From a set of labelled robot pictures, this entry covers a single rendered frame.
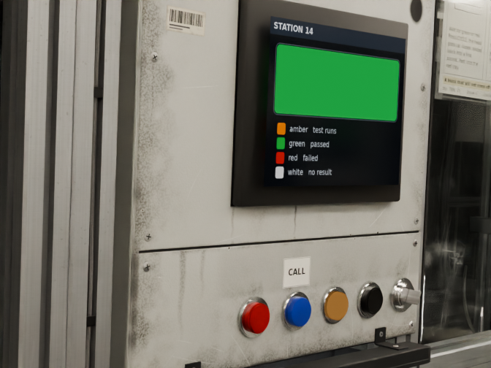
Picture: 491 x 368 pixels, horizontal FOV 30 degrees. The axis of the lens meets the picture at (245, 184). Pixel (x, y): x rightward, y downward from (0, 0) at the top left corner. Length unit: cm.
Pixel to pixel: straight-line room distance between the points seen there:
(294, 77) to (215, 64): 9
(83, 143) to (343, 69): 30
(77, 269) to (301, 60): 30
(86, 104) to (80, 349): 21
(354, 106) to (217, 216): 20
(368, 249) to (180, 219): 28
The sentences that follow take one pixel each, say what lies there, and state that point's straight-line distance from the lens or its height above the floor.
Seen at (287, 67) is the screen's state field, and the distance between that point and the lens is 88.
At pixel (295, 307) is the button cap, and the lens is 94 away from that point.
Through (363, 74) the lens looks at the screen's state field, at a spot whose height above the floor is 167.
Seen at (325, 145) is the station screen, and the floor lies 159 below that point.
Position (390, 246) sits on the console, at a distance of 106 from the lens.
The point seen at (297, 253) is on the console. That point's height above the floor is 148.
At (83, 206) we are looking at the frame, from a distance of 78.
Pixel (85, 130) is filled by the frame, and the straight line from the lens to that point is 78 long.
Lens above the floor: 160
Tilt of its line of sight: 3 degrees down
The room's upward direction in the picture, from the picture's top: 2 degrees clockwise
